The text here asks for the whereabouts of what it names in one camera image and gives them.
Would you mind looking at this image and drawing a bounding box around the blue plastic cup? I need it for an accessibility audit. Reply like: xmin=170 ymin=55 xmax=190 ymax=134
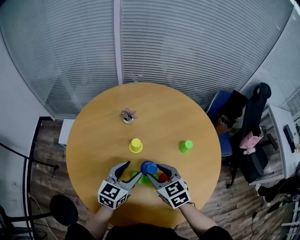
xmin=140 ymin=160 xmax=159 ymax=177

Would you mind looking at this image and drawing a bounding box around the brown handbag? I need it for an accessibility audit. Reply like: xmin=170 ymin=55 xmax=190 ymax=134
xmin=214 ymin=114 xmax=237 ymax=135

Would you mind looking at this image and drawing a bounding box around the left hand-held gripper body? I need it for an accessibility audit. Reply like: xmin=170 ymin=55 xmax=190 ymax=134
xmin=97 ymin=176 xmax=130 ymax=210

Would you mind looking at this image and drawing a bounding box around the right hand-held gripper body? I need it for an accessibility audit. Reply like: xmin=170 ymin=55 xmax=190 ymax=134
xmin=156 ymin=178 xmax=190 ymax=210

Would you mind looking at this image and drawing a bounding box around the white low cabinet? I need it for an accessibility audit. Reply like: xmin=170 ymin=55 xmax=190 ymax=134
xmin=58 ymin=119 xmax=75 ymax=148

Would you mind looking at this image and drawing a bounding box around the pink bag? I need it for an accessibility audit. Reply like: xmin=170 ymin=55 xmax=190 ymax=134
xmin=239 ymin=131 xmax=264 ymax=150

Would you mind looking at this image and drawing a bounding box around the white desk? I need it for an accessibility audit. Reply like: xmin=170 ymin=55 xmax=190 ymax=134
xmin=248 ymin=104 xmax=300 ymax=186

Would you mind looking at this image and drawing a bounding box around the black round stool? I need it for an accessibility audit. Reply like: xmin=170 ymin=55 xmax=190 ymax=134
xmin=49 ymin=194 xmax=79 ymax=227

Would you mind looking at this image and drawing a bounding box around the black office chair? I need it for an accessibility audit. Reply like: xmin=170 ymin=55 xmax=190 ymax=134
xmin=226 ymin=82 xmax=279 ymax=189

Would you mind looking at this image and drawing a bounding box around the yellow plastic cup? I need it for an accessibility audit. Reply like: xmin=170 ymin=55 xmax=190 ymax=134
xmin=128 ymin=138 xmax=143 ymax=154

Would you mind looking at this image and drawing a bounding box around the green paper cup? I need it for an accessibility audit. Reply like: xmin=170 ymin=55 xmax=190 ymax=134
xmin=178 ymin=140 xmax=194 ymax=155
xmin=140 ymin=174 xmax=155 ymax=188
xmin=130 ymin=170 xmax=143 ymax=186

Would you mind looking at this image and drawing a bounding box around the person's right forearm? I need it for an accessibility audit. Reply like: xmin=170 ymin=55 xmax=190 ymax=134
xmin=179 ymin=202 xmax=220 ymax=240

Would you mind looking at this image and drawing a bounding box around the black rectangular device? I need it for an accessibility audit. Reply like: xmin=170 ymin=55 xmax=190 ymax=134
xmin=283 ymin=124 xmax=296 ymax=153

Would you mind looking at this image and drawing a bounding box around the blue chair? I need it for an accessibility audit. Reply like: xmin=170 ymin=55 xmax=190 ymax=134
xmin=205 ymin=89 xmax=235 ymax=158

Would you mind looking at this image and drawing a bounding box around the small potted plant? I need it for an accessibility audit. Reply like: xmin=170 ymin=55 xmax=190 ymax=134
xmin=120 ymin=108 xmax=137 ymax=125

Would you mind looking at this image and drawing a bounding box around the person's left forearm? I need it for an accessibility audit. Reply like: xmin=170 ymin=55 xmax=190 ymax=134
xmin=83 ymin=203 xmax=114 ymax=240

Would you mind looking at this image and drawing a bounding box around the whiteboard with black stand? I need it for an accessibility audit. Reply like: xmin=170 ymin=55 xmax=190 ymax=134
xmin=0 ymin=140 xmax=60 ymax=240

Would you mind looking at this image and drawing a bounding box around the black jacket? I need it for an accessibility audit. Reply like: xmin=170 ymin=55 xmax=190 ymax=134
xmin=228 ymin=90 xmax=249 ymax=122

